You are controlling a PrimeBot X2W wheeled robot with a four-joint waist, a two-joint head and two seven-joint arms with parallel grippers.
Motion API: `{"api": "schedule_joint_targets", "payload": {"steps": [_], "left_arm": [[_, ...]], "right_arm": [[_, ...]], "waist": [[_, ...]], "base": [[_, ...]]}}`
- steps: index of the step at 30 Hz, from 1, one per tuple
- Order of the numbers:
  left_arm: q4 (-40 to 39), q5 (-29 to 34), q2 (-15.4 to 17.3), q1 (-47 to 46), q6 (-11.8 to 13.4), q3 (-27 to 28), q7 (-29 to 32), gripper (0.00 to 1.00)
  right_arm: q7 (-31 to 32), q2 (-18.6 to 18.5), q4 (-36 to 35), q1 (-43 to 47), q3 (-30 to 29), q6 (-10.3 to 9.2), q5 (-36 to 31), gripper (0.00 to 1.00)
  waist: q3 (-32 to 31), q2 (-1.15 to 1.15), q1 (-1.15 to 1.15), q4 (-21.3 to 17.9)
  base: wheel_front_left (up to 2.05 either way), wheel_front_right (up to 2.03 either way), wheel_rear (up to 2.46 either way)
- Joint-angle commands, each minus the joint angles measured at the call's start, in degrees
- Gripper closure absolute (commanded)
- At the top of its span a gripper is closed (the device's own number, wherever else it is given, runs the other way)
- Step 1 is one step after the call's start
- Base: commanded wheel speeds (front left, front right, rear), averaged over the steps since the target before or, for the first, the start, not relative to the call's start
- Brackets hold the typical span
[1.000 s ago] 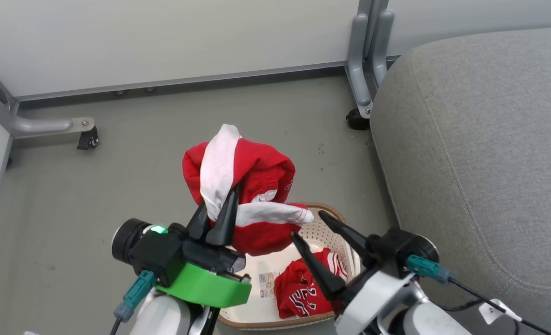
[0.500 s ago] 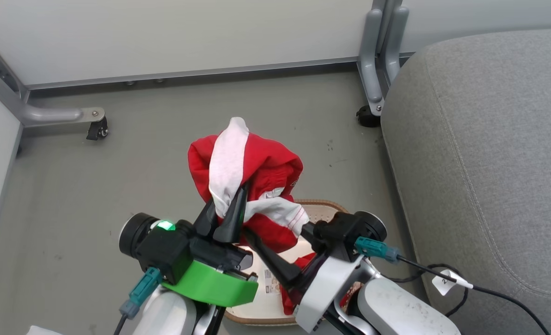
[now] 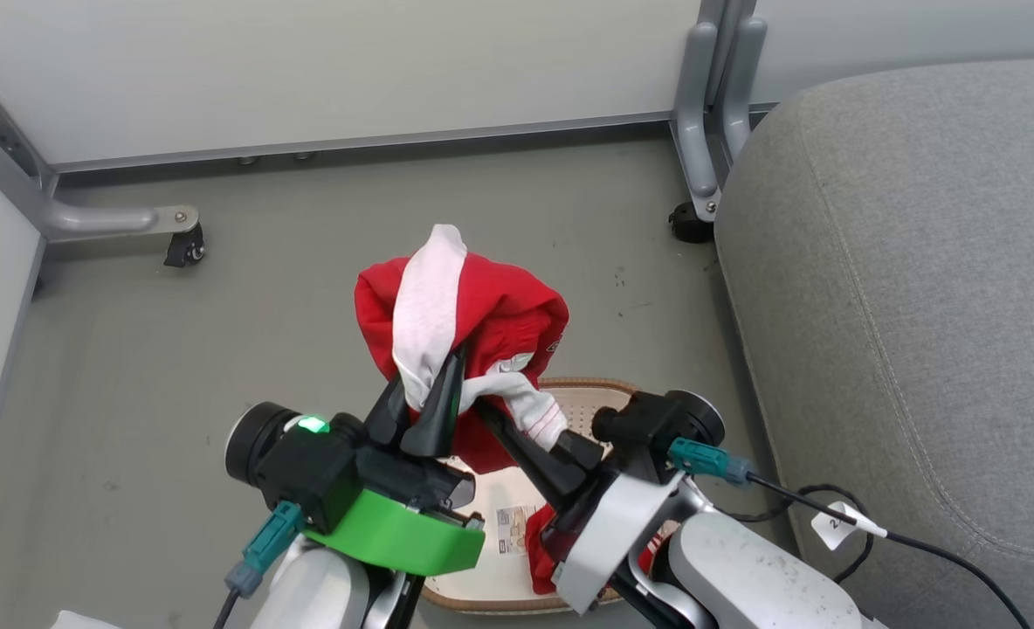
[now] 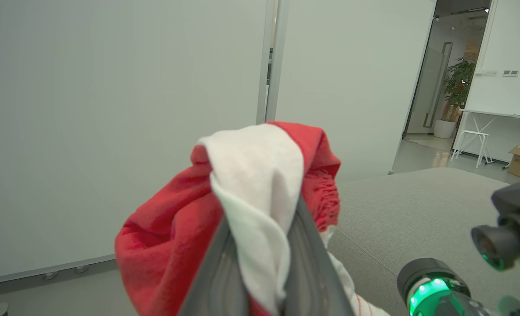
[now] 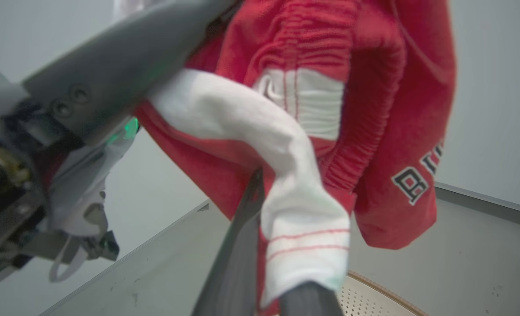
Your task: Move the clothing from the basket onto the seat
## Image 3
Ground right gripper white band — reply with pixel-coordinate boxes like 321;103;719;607
473;397;689;615

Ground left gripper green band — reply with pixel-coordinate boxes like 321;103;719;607
303;345;487;577

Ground red and white garment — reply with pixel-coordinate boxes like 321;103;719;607
354;224;662;598

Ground cream perforated laundry basket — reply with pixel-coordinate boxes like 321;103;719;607
419;377;659;614

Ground paper label sticker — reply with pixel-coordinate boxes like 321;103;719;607
494;504;541;556

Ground black caster wheel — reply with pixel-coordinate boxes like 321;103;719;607
667;202;716;245
163;222;207;269

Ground grey fabric sofa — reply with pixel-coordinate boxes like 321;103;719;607
713;59;1034;629

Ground teal right cable connector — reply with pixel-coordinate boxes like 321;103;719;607
666;437;755;487

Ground teal cable connector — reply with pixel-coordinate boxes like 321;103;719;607
224;500;307;600
666;437;755;487

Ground teal left cable connector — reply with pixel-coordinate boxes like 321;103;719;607
224;500;307;600

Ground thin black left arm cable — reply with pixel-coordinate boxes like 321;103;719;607
211;589;244;629

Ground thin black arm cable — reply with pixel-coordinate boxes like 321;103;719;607
731;472;1033;629
211;589;244;629

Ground grey partition base rail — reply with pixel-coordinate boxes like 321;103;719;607
49;111;677;174

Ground white cable tag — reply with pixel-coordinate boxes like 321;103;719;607
810;501;890;552

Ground grey partition frame leg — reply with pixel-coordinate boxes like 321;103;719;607
669;0;769;225
0;61;201;244

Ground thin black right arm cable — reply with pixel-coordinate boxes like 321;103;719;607
731;472;1033;629

